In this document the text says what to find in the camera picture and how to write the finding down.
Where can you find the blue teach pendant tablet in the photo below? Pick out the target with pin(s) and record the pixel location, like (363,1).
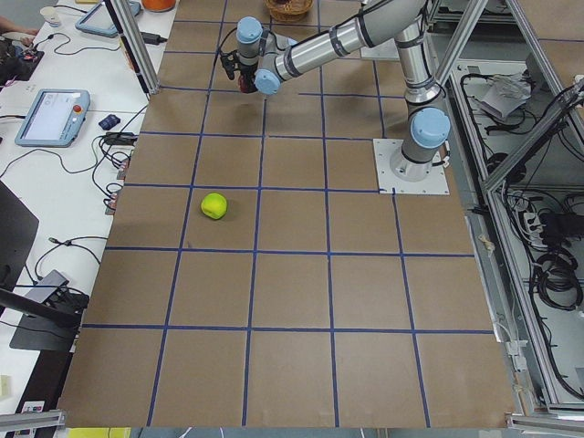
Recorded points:
(54,119)

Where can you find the white paper cup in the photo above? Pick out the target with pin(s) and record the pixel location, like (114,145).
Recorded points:
(50,16)

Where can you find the dark red apple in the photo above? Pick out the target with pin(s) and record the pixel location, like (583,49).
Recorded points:
(246,84)

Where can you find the green apple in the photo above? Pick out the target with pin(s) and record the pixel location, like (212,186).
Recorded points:
(214,206)

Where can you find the aluminium frame post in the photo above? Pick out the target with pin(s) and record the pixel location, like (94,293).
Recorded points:
(134,46)

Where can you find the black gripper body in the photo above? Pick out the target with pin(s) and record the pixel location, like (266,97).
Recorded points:
(246,74)

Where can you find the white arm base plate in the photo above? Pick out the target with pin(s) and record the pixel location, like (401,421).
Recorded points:
(396,175)

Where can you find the orange bucket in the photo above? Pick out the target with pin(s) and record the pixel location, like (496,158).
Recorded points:
(158,6)

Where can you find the black power adapter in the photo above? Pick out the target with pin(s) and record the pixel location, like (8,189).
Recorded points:
(153,39)

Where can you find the dark blue small pouch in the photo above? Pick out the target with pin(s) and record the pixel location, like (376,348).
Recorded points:
(109,122)

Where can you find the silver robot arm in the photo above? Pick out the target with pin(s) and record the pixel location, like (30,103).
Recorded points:
(264,60)

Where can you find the woven wicker basket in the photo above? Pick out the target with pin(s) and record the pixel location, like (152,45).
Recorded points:
(288,11)

